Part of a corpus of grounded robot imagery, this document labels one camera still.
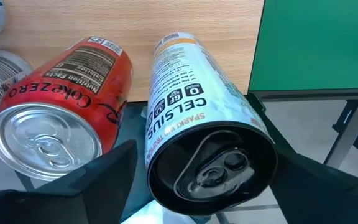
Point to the green table mat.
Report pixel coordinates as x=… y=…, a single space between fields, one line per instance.
x=315 y=43

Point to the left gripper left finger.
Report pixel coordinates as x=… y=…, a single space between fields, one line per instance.
x=73 y=199

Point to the grey metal stand leg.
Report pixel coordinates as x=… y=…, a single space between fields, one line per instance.
x=353 y=115

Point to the white Celsius can orange band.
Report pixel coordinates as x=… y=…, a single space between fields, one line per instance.
x=182 y=93

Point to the black shelf support bar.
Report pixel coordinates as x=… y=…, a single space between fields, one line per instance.
x=257 y=46

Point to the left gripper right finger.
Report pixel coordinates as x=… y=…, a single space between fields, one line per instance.
x=322 y=193

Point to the black aluminium table frame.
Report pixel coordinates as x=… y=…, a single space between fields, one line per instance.
x=306 y=94

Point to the wooden shelf board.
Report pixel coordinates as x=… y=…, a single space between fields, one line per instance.
x=166 y=18

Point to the red Coke Zero can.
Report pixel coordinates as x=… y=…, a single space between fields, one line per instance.
x=73 y=87

